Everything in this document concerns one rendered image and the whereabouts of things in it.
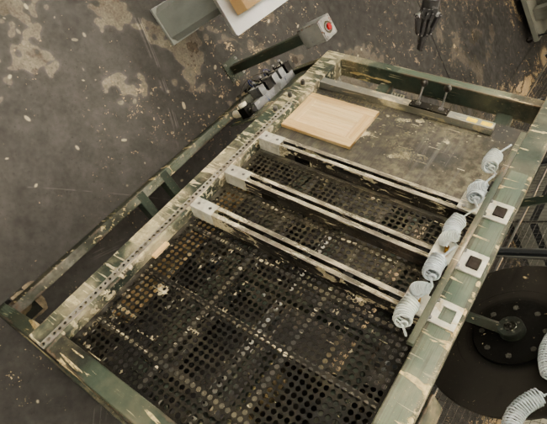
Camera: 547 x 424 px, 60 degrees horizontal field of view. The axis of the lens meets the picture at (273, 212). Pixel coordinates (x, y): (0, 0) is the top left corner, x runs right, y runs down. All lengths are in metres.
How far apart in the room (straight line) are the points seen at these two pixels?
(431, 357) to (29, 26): 2.55
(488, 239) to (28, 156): 2.28
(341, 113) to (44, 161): 1.62
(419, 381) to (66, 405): 2.05
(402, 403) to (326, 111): 1.57
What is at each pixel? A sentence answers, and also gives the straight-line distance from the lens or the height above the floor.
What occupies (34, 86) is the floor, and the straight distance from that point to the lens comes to 2.95.
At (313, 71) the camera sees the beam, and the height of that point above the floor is 0.84.
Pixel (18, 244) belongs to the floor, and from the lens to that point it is 2.84.
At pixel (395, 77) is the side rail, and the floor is 1.18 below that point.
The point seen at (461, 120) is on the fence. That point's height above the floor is 1.59.
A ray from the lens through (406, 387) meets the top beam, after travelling 1.58.
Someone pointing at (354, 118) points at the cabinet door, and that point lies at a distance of 2.54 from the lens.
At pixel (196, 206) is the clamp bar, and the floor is 0.95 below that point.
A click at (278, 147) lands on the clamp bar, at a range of 2.34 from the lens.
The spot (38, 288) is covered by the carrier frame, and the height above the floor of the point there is 0.18.
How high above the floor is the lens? 2.78
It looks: 50 degrees down
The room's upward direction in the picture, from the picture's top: 88 degrees clockwise
